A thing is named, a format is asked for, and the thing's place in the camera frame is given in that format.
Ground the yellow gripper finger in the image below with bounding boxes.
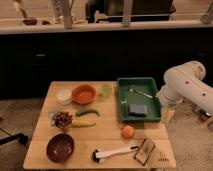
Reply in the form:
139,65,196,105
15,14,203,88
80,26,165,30
162,108,175,123

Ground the grey blue sponge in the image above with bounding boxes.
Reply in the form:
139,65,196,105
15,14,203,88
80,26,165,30
129,104,148,116

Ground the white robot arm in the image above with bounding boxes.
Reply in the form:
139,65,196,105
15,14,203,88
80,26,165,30
156,61,213,123

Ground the metal spoon in tray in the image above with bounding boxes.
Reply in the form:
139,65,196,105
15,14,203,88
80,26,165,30
129,88,153,98

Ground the green plastic tray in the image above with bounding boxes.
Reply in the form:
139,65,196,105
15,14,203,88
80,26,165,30
117,77,161,122

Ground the wooden box with black rim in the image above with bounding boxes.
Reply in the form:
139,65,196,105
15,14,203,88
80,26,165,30
134,138,155,166

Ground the orange fruit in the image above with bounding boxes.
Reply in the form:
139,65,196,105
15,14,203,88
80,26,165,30
121,125,135,139

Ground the light green cup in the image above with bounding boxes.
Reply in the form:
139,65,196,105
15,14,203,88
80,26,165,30
100,84,112,98

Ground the white dish brush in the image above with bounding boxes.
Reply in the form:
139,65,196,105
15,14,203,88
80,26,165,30
92,145,139,163

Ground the orange bowl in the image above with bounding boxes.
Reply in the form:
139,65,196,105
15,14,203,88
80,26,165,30
72,85,96,105

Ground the green chili pepper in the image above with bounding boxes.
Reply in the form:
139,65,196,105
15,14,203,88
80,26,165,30
76,109,100,117

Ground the yellow corn cob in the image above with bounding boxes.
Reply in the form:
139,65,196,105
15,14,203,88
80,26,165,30
71,120,96,127

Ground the white cup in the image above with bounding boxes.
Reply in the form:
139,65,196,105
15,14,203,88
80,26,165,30
56,89,71,105

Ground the bunch of brown grapes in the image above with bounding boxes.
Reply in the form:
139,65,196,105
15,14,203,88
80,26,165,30
52,111,72,132

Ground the dark maroon bowl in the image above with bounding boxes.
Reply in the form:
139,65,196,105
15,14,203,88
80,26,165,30
46,133,75,163

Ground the dark chair in background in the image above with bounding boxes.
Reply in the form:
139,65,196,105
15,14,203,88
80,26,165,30
85,0,176,23

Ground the black chair leg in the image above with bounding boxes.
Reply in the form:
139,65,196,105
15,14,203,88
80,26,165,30
0,133,29,145

